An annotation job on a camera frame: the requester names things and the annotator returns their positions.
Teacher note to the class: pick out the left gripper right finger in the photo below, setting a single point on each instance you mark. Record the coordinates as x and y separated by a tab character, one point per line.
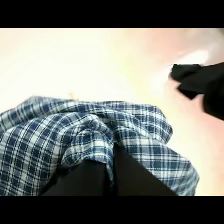
140	176

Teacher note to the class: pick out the black garment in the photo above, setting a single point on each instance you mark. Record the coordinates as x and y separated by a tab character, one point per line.
203	86

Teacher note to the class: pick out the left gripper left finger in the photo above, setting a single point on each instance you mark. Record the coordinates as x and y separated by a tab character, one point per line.
85	181

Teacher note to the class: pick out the blue checked shirt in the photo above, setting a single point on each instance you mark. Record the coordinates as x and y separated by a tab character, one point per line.
43	140

